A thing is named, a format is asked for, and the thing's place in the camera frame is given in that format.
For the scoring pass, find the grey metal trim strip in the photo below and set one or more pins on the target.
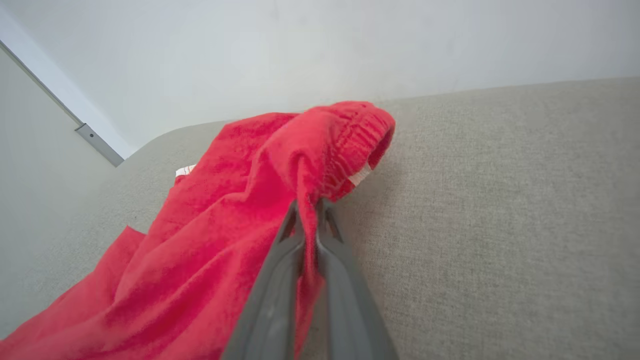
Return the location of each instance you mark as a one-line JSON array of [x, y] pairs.
[[100, 145]]

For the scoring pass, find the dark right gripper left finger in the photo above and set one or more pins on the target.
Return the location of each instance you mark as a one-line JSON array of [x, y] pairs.
[[270, 310]]

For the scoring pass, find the red white shorts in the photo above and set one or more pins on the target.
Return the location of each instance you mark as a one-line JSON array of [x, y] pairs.
[[200, 225]]

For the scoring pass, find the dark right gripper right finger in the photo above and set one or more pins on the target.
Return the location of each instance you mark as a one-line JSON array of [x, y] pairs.
[[350, 310]]

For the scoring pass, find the grey fabric sofa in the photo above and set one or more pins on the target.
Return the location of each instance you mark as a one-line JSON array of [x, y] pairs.
[[500, 225]]

